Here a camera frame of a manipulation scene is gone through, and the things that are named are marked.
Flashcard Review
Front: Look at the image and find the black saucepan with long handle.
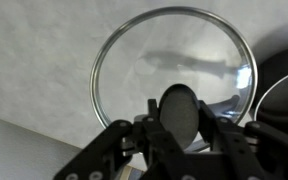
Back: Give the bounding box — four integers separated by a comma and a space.
252, 44, 288, 141

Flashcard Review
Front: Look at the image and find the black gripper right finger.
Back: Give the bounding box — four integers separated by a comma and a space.
198, 99, 288, 180

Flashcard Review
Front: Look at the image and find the glass lid with black knob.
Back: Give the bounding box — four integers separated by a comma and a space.
89, 5, 259, 151

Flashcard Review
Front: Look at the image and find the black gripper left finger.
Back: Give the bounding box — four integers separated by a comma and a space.
53, 99, 185, 180

